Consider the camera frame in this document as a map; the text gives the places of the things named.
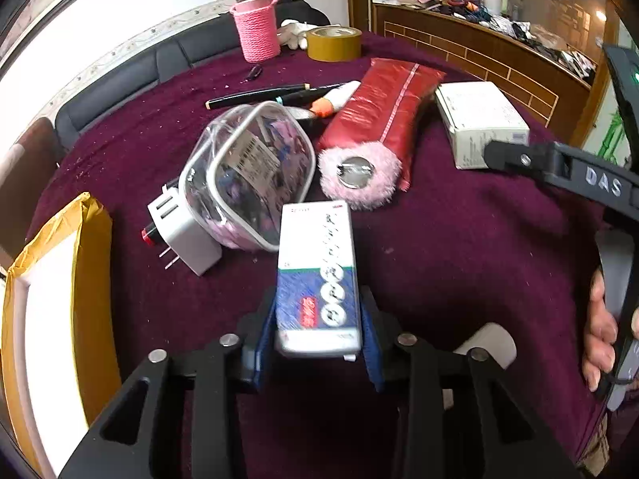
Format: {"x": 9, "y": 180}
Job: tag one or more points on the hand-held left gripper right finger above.
{"x": 373, "y": 347}

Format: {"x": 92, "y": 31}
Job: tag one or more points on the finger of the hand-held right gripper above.
{"x": 524, "y": 159}

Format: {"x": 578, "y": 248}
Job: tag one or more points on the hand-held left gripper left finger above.
{"x": 259, "y": 347}

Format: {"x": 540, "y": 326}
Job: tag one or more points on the white cardboard box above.
{"x": 479, "y": 119}

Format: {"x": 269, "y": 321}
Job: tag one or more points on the white and blue medicine box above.
{"x": 317, "y": 279}

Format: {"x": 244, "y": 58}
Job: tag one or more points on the black marker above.
{"x": 304, "y": 93}

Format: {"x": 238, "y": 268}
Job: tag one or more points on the person's right hand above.
{"x": 599, "y": 339}

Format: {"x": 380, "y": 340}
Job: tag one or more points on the maroon tablecloth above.
{"x": 474, "y": 249}

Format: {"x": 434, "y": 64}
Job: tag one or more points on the white cylinder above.
{"x": 491, "y": 344}

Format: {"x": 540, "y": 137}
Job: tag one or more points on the wooden counter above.
{"x": 479, "y": 45}

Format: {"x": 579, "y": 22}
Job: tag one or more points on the white power adapter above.
{"x": 187, "y": 232}

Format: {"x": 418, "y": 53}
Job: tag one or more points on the clutter pile on counter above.
{"x": 499, "y": 12}

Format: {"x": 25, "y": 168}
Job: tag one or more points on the small red and black object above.
{"x": 148, "y": 233}

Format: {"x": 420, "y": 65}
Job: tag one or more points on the pink fluffy round mirror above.
{"x": 357, "y": 172}

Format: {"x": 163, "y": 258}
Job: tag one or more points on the clear zip pouch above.
{"x": 249, "y": 174}

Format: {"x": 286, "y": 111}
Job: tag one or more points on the white and orange tube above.
{"x": 335, "y": 100}

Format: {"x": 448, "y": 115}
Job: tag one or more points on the brown tape roll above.
{"x": 333, "y": 42}

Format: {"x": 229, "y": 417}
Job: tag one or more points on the black pen with gold ends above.
{"x": 249, "y": 96}

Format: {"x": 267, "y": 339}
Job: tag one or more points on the white plush toy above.
{"x": 294, "y": 32}

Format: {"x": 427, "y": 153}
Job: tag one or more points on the black bag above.
{"x": 302, "y": 10}

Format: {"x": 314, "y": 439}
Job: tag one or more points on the small black clip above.
{"x": 253, "y": 72}

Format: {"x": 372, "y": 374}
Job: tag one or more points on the brown chair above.
{"x": 25, "y": 174}

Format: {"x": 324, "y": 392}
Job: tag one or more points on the bottle in pink knit cover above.
{"x": 257, "y": 27}

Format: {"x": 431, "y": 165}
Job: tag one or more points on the black leather sofa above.
{"x": 130, "y": 75}

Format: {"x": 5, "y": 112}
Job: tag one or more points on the green bamboo wall sticker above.
{"x": 614, "y": 134}

